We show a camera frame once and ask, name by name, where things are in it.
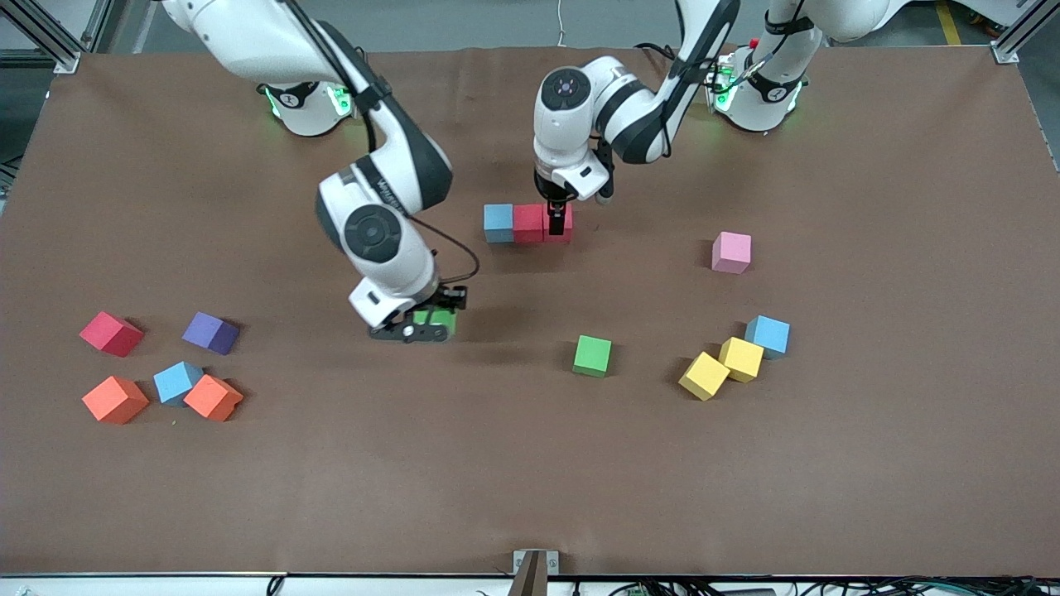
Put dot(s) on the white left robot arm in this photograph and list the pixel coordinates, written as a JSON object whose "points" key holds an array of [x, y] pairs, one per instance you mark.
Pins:
{"points": [[563, 141]]}

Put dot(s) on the green foam block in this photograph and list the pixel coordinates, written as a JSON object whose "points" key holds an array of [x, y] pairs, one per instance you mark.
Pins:
{"points": [[435, 319], [593, 356]]}

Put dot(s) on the blue foam block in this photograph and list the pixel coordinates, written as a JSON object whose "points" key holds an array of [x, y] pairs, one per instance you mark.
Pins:
{"points": [[175, 383], [498, 223], [768, 335]]}

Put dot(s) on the purple foam block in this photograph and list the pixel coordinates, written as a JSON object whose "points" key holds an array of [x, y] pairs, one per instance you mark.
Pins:
{"points": [[210, 333]]}

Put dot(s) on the yellow foam block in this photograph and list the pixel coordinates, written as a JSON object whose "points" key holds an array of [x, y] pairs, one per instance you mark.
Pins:
{"points": [[741, 358], [704, 376]]}

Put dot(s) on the orange foam block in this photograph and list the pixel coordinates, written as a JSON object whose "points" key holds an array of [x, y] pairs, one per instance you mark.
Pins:
{"points": [[213, 398], [115, 400]]}

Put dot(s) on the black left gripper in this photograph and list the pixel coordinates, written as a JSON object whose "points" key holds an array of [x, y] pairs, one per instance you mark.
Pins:
{"points": [[553, 201]]}

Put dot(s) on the white background machine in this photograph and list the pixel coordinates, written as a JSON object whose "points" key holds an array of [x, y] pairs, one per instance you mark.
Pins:
{"points": [[994, 8]]}

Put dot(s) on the crimson foam block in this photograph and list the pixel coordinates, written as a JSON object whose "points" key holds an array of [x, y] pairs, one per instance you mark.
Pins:
{"points": [[112, 335]]}

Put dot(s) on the pink foam block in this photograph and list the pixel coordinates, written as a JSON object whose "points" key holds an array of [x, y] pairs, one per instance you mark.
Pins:
{"points": [[732, 252]]}

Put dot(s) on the metal table bracket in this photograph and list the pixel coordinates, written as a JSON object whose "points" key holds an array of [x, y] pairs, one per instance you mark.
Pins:
{"points": [[520, 563]]}

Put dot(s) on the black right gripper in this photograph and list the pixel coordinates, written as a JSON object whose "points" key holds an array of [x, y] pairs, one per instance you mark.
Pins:
{"points": [[448, 297]]}

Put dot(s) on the yellow floor tape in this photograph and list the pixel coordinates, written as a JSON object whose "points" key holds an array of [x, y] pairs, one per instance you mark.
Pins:
{"points": [[948, 21]]}

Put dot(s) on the red foam block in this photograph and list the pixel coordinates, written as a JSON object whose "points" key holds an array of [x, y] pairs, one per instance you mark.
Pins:
{"points": [[527, 225], [570, 232]]}

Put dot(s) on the aluminium frame post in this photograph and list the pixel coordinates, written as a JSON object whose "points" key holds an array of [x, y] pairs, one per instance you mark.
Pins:
{"points": [[1007, 53], [45, 37]]}

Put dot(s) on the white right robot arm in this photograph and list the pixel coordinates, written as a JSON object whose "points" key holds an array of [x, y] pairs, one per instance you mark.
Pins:
{"points": [[248, 41]]}

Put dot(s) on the brown table mat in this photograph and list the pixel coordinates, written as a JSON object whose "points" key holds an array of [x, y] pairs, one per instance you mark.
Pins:
{"points": [[530, 463]]}

